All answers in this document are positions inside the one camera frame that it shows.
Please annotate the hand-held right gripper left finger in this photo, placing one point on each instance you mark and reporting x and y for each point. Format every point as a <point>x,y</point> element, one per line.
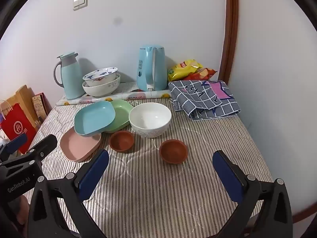
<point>95,171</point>

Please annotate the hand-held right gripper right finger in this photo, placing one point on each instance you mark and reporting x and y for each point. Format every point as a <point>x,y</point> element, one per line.
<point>226,176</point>

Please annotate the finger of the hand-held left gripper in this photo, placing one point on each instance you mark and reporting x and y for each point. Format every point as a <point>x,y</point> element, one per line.
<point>44,145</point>
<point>14,144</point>

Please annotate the pink square plate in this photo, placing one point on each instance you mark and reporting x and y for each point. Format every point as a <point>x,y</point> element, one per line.
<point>76,146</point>

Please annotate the small brown bowl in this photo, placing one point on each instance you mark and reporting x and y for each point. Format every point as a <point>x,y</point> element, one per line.
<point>121,141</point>
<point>173,151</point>

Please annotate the blue square plate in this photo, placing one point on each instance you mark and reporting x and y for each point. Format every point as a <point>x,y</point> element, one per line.
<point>94,119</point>

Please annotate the green square plate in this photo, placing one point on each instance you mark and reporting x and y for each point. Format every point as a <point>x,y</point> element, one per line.
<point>122,111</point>

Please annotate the white embossed bowl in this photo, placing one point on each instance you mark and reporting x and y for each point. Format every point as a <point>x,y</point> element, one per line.
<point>149,119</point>

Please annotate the patterned red book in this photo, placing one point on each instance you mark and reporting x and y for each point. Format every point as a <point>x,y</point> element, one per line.
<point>39,106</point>

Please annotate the striped quilted blanket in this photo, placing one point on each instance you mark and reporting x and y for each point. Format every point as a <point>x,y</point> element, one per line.
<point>148,191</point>

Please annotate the light blue thermos jug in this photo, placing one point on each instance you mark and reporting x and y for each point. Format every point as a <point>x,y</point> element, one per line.
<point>71,79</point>

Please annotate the large white porcelain bowl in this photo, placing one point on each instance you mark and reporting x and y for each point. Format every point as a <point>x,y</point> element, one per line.
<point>101,91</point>

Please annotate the grey checked cloth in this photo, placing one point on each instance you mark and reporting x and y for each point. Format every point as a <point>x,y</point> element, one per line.
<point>198,99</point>

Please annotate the blue patterned porcelain bowl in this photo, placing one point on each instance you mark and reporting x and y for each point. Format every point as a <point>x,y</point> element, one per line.
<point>101,73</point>

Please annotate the red chips bag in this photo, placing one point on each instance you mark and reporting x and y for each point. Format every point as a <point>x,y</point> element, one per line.
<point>205,73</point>

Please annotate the light blue tissue box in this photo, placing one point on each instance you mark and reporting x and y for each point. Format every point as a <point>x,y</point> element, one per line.
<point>146,72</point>

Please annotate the yellow chips bag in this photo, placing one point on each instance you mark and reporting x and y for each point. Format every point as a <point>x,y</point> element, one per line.
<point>182,70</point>

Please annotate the brown wooden door frame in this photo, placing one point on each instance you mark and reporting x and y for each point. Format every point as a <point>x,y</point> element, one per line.
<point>230,29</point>

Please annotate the white light switch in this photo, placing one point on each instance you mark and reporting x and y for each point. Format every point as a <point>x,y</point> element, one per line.
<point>80,2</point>

